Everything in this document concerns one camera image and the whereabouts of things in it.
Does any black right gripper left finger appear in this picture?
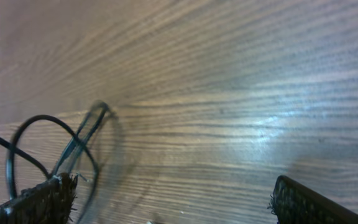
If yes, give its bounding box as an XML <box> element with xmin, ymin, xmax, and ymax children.
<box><xmin>0</xmin><ymin>173</ymin><xmax>78</xmax><ymax>224</ymax></box>

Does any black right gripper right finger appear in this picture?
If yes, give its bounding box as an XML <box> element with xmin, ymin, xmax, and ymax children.
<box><xmin>268</xmin><ymin>175</ymin><xmax>358</xmax><ymax>224</ymax></box>

